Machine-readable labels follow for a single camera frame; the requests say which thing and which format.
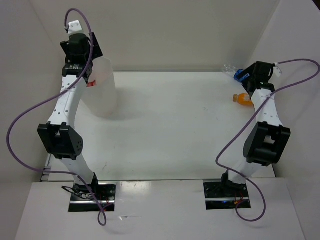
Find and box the clear bottle with blue label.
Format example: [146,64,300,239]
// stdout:
[222,64,248,83]

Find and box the orange bottle with label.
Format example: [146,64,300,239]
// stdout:
[232,93,254,107]

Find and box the red labelled white bottle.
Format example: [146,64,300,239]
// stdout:
[87,80,97,88]

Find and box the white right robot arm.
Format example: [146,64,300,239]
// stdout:
[219,61,291,197]

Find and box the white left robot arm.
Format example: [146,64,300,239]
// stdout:
[37,33,103,200]

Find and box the translucent white plastic bin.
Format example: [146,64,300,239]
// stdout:
[81,57,117,118]

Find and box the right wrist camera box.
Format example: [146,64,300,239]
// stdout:
[273,62,282,78]

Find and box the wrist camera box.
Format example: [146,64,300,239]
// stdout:
[66,20,84,36]
[273,62,282,78]

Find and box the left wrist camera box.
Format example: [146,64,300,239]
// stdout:
[66,20,84,36]

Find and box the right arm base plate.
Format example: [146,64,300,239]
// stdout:
[203,180,251,210]

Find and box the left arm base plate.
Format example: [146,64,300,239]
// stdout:
[61,182,117,213]

